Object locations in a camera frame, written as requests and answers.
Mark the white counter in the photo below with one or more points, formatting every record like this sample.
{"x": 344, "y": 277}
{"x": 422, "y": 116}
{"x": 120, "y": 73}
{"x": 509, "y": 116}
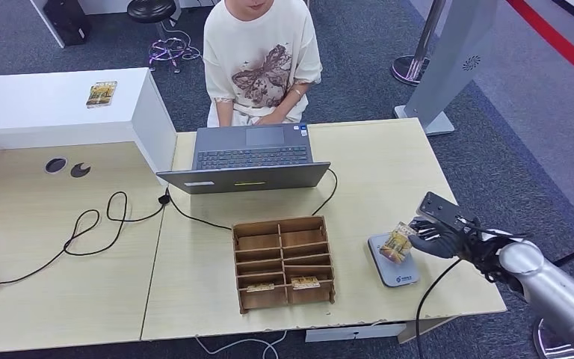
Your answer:
{"x": 29, "y": 101}

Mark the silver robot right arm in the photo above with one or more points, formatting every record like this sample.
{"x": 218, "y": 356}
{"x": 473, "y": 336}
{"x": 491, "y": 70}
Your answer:
{"x": 554, "y": 292}

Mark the white desk panel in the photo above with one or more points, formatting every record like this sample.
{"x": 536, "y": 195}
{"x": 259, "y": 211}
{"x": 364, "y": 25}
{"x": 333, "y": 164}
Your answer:
{"x": 47, "y": 24}

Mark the person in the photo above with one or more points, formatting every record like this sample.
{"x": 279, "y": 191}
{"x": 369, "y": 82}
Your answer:
{"x": 260, "y": 49}

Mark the person's left hand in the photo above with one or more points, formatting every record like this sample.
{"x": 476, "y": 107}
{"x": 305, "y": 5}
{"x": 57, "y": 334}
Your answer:
{"x": 272, "y": 119}

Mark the yellow printed ID card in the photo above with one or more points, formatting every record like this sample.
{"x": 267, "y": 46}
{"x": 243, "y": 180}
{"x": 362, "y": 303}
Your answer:
{"x": 396, "y": 243}

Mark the grey kiosk stand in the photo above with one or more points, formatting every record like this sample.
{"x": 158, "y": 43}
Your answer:
{"x": 455, "y": 59}

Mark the black round stool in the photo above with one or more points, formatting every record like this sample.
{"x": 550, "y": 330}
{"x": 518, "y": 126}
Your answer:
{"x": 151, "y": 9}

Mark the yellow room key card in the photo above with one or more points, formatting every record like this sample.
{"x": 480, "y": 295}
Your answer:
{"x": 305, "y": 283}
{"x": 260, "y": 288}

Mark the person's right forearm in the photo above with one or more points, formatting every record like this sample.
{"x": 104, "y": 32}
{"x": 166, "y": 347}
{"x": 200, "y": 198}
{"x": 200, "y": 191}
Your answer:
{"x": 223, "y": 114}

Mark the person's left forearm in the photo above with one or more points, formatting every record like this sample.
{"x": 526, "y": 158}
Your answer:
{"x": 294, "y": 99}

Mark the black computer tower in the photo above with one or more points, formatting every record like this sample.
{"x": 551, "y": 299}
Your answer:
{"x": 66, "y": 21}

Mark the grey card reader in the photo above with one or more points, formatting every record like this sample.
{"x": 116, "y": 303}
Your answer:
{"x": 396, "y": 275}

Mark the wooden card organizer box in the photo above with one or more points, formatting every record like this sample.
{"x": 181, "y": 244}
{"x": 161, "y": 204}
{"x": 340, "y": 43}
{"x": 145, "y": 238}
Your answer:
{"x": 263, "y": 243}

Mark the chrome stanchion base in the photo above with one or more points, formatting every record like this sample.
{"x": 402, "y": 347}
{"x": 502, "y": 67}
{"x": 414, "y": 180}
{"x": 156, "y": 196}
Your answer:
{"x": 549, "y": 342}

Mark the grey laptop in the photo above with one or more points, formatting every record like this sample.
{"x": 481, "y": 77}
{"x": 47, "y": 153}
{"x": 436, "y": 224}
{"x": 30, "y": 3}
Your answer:
{"x": 250, "y": 143}

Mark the chrome stanchion post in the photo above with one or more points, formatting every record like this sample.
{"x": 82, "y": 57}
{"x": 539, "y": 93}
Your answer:
{"x": 428, "y": 29}

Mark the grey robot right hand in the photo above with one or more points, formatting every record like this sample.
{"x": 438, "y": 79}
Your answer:
{"x": 438, "y": 245}

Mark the black grommet cover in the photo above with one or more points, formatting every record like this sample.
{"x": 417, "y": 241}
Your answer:
{"x": 79, "y": 171}

